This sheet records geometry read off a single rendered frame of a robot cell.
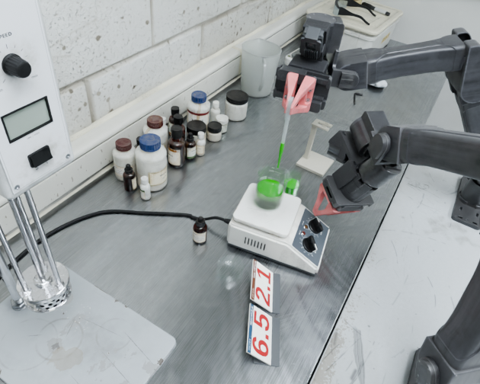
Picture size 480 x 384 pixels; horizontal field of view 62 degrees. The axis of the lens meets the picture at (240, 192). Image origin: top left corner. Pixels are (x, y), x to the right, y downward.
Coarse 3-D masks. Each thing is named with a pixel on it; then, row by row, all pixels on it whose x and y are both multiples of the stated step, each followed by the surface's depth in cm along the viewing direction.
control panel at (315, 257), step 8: (304, 216) 86; (312, 216) 88; (304, 224) 85; (296, 232) 82; (312, 232) 85; (320, 232) 87; (296, 240) 81; (320, 240) 85; (296, 248) 80; (304, 248) 81; (320, 248) 84; (312, 256) 81; (320, 256) 83
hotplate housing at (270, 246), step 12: (300, 216) 85; (240, 228) 81; (252, 228) 81; (228, 240) 85; (240, 240) 83; (252, 240) 82; (264, 240) 80; (276, 240) 80; (288, 240) 80; (252, 252) 85; (264, 252) 83; (276, 252) 82; (288, 252) 80; (288, 264) 83; (300, 264) 81; (312, 264) 81
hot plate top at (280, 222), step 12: (252, 192) 86; (240, 204) 83; (252, 204) 84; (288, 204) 85; (300, 204) 86; (240, 216) 81; (252, 216) 81; (264, 216) 81; (276, 216) 82; (288, 216) 82; (264, 228) 79; (276, 228) 79; (288, 228) 80
